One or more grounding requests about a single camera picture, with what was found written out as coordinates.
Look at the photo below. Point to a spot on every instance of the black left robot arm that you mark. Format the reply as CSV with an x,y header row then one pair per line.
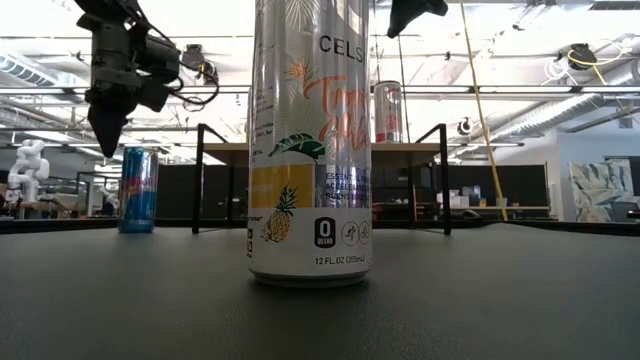
x,y
107,7

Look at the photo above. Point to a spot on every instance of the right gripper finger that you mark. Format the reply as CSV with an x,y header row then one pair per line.
x,y
415,9

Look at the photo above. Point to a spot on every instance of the white storage boxes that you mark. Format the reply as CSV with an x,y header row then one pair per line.
x,y
465,197

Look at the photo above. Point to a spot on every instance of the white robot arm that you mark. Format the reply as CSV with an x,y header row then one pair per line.
x,y
29,170
107,197

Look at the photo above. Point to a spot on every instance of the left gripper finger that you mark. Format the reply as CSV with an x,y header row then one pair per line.
x,y
111,127

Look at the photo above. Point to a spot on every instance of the long ceiling light strip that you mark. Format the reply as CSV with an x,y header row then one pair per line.
x,y
440,90

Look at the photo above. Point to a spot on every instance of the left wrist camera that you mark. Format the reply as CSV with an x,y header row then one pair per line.
x,y
160,60

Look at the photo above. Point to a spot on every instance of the ventilation duct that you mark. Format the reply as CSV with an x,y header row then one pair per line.
x,y
25,72
550,117

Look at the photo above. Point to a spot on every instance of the Celsius Peach Vibe can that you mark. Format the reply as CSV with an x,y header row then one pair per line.
x,y
389,115

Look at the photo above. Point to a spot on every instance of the blue Red Bull can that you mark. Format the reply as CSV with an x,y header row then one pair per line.
x,y
137,200

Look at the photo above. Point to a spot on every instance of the Celsius Tropical Vibe can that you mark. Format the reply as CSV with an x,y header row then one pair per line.
x,y
310,200

